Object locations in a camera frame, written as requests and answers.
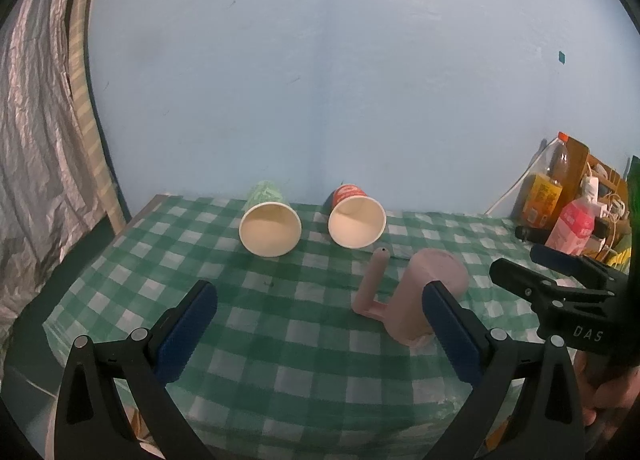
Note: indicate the black cylindrical object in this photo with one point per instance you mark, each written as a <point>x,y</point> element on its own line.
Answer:
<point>531,234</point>

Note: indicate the dark green bottle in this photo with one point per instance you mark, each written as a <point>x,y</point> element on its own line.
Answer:
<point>635,190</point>

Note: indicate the green tape mark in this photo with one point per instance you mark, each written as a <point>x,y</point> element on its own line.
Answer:
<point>562,57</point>

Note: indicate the green checked tablecloth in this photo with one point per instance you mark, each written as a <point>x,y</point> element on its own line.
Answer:
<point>300,340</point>

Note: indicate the pink-labelled bottle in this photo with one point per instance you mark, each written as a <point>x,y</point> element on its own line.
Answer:
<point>570,227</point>

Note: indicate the orange-capped drink bottle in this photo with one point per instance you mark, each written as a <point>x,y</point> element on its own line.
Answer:
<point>542,195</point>

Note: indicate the striped fabric strip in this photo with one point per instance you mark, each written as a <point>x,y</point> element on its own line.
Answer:
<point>82,100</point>

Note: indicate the green paper cup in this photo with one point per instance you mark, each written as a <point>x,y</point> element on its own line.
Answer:
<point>270,230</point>

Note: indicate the silver foil curtain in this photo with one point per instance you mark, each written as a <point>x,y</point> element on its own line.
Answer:
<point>35,140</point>

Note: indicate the person's right hand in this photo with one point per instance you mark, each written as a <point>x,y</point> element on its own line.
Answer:
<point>600,390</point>

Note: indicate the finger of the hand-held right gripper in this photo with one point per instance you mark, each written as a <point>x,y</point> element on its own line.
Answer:
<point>525,280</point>
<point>575,264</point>

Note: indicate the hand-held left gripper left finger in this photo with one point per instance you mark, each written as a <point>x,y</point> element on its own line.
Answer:
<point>186,335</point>

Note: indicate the red paper cup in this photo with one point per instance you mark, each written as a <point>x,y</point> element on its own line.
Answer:
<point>356,222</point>

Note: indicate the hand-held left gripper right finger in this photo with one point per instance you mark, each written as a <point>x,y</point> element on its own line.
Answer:
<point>452,335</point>

